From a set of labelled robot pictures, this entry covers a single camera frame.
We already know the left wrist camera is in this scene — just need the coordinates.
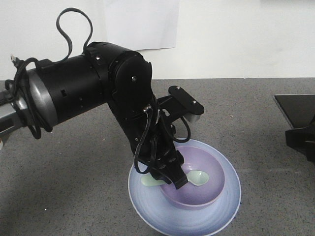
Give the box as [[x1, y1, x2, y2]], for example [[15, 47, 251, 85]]
[[157, 86, 204, 123]]

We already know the mint green plastic spoon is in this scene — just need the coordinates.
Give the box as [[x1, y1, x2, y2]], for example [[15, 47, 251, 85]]
[[141, 170, 210, 187]]

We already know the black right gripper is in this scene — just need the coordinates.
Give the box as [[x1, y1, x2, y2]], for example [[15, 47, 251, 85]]
[[285, 124, 315, 162]]

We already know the light blue plate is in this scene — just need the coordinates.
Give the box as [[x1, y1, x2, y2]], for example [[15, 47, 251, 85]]
[[128, 139, 241, 236]]

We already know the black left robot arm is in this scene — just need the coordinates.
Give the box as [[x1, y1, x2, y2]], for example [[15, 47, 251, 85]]
[[0, 42, 188, 188]]

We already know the white paper sheet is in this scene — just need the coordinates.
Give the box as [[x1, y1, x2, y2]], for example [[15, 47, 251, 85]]
[[104, 0, 180, 51]]

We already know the black gas stove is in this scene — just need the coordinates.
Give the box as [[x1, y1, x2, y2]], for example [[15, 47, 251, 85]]
[[274, 94, 315, 128]]

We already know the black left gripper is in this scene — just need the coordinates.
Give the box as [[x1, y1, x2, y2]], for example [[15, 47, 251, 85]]
[[134, 122, 188, 189]]

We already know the lilac plastic bowl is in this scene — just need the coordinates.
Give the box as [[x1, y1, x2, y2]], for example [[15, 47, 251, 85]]
[[160, 146, 225, 210]]

